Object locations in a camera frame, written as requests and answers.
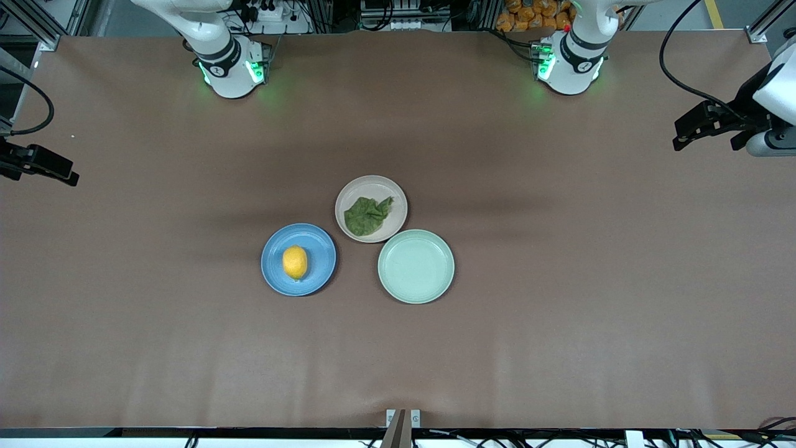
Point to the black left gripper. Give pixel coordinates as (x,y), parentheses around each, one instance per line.
(744,104)

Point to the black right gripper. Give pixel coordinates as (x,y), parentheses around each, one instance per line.
(13,160)

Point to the yellow lemon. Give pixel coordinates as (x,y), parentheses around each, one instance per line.
(295,262)

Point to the green lettuce leaf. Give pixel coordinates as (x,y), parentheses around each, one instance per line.
(367,216)

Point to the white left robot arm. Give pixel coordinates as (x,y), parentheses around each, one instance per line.
(575,59)

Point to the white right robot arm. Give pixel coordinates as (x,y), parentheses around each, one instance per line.
(227,59)

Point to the bag of orange fruits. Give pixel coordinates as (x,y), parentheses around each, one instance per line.
(535,15)

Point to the white power strip with plugs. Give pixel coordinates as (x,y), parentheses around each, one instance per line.
(292,25)

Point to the blue plate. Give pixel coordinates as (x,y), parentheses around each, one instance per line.
(318,261)

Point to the white socket strip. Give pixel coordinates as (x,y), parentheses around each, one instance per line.
(410,25)

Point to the pale green plate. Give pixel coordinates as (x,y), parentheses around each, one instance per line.
(415,266)

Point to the beige plate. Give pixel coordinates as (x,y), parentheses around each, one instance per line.
(373,186)

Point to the brown table cover sheet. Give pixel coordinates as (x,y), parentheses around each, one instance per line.
(398,361)

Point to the aluminium frame profile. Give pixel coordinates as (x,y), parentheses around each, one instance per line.
(757,34)
(48,40)

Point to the aluminium frame post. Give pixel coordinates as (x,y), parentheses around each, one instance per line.
(320,15)
(485,14)

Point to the metal bracket with brown post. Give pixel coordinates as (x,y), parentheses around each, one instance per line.
(398,429)

